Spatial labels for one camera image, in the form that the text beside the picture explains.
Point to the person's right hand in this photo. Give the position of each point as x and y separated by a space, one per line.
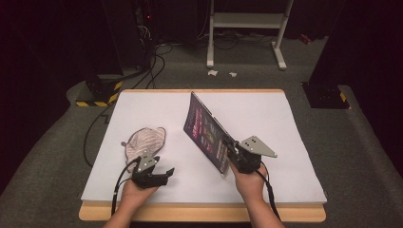
252 186

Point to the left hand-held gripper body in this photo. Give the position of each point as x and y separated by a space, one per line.
144 179

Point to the white metal stand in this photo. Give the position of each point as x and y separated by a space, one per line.
247 19

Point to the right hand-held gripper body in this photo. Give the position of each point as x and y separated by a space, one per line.
247 163

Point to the dark equipment rack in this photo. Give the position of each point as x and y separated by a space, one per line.
133 31

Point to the white paper scrap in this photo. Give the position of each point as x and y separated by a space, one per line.
233 74
212 73

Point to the pale purple striped towel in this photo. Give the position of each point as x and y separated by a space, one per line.
145 141

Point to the glossy illustrated magazine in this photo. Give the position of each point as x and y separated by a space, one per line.
202 133

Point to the person's left hand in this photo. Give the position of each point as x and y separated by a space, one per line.
133 196

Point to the small red object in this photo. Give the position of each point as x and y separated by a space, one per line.
305 38

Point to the black yellow-striped stand base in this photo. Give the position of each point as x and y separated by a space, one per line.
323 96
98 91

